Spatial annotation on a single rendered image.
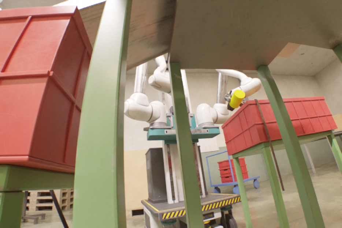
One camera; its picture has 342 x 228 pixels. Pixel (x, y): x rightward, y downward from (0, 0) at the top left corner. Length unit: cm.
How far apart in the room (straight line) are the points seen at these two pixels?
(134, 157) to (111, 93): 255
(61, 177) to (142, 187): 244
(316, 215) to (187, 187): 45
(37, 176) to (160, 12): 47
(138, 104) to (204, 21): 90
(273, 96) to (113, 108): 63
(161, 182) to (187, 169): 114
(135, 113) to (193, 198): 91
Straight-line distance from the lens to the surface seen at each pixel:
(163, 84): 111
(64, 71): 24
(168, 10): 54
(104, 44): 23
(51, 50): 23
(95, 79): 20
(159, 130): 129
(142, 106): 127
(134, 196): 270
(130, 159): 272
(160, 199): 160
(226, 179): 389
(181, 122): 49
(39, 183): 24
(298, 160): 66
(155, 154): 161
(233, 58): 67
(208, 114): 153
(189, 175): 46
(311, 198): 68
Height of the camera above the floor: 52
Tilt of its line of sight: 25 degrees up
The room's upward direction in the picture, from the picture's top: 8 degrees counter-clockwise
